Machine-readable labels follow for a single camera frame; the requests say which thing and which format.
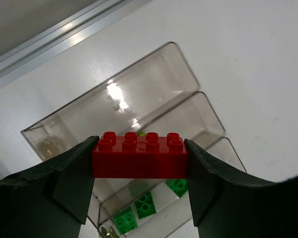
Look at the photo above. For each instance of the small green lego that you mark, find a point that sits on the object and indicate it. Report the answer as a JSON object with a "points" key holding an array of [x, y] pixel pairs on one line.
{"points": [[125, 221]]}

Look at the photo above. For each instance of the clear container middle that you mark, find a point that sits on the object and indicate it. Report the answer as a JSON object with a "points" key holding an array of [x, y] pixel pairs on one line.
{"points": [[193, 119]]}

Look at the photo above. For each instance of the lime lego block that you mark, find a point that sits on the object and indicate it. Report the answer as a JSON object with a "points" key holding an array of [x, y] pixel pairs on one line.
{"points": [[141, 134]]}

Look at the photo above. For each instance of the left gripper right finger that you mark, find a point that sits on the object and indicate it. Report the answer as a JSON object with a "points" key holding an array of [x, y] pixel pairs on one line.
{"points": [[229, 203]]}

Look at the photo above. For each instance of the clear container left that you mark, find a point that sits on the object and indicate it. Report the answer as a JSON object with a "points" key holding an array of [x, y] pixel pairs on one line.
{"points": [[127, 101]]}

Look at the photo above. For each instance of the clear container right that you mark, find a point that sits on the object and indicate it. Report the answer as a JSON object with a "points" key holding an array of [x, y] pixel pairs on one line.
{"points": [[160, 225]]}

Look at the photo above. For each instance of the clear container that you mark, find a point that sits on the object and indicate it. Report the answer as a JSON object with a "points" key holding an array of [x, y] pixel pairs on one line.
{"points": [[160, 225], [193, 119], [127, 101]]}

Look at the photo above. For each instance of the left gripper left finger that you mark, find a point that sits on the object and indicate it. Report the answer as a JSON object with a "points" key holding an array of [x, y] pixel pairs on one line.
{"points": [[51, 199]]}

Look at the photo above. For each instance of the green square lego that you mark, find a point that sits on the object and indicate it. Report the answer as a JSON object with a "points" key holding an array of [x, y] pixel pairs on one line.
{"points": [[178, 186]]}

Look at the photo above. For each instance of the aluminium rail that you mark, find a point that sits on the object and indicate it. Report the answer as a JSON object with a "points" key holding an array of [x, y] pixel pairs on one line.
{"points": [[62, 36]]}

